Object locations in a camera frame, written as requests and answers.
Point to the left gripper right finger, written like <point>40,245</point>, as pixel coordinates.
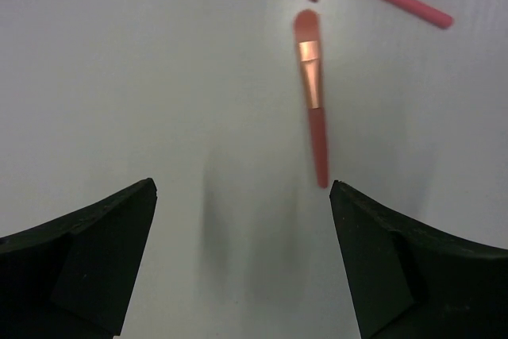
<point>410,280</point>

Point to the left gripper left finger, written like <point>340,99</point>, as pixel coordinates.
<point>73,277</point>

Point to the pink lip pencil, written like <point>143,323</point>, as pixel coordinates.
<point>307,37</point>

